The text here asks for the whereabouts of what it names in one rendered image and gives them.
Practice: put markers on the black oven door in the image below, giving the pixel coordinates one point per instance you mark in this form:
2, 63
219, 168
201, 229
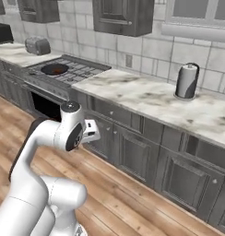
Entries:
45, 106

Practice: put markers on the dark grey cupboard door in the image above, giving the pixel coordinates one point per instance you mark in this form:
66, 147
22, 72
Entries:
188, 184
223, 209
102, 144
136, 156

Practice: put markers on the black frying pan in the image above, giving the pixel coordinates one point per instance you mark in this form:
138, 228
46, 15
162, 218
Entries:
53, 68

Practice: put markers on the grey wall socket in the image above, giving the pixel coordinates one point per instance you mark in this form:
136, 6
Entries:
128, 61

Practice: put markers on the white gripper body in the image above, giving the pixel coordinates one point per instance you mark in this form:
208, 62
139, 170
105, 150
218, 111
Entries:
94, 137

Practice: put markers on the dark grey base cupboard run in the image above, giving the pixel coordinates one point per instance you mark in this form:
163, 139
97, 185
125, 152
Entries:
8, 83

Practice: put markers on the dark grey drawer front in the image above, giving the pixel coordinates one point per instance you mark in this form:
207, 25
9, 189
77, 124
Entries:
209, 152
123, 113

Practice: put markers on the window with white frame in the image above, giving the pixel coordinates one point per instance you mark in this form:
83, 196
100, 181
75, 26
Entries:
198, 12

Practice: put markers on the black microwave oven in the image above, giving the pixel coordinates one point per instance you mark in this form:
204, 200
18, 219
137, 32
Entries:
2, 33

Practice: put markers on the paper towel roll on holder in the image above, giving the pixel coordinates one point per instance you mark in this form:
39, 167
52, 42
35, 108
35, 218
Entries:
186, 81

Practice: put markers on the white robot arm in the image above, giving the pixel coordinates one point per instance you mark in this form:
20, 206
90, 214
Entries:
28, 184

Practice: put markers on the brown chicken drumstick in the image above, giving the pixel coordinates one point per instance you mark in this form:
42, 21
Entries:
58, 71

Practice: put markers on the grey kitchen range with hob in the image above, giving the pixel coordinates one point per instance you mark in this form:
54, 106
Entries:
83, 69

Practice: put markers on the grey toaster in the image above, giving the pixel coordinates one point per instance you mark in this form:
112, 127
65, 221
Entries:
37, 45

